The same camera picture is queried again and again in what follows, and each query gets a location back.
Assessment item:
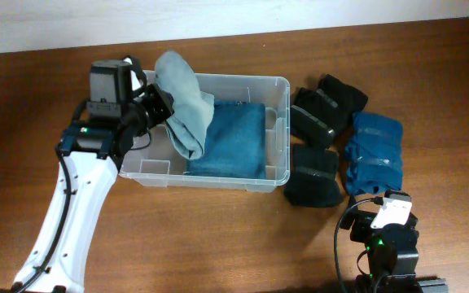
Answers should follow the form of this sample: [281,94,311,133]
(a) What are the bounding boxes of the light blue jeans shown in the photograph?
[155,51,214,160]

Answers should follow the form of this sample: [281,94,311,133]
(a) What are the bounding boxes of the dark blue jeans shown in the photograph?
[186,100,266,179]

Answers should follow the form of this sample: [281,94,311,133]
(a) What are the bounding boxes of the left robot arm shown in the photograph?
[9,56,174,292]

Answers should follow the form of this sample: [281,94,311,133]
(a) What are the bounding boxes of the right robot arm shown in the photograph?
[336,208,449,293]

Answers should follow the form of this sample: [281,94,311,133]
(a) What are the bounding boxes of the clear plastic storage container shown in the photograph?
[119,73,291,193]

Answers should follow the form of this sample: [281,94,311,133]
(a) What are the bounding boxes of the black garment bundle lower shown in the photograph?
[284,144,343,208]

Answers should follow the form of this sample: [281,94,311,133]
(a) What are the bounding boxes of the black garment bundle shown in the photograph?
[284,144,343,208]
[318,74,368,113]

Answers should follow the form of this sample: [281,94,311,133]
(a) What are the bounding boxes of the blue taped garment bundle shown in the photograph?
[344,112,404,196]

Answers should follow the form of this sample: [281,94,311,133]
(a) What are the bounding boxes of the black garment bundle taped middle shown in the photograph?
[291,88,350,149]

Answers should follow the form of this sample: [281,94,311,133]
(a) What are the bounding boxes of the black garment bundle upper right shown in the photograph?
[318,74,368,113]

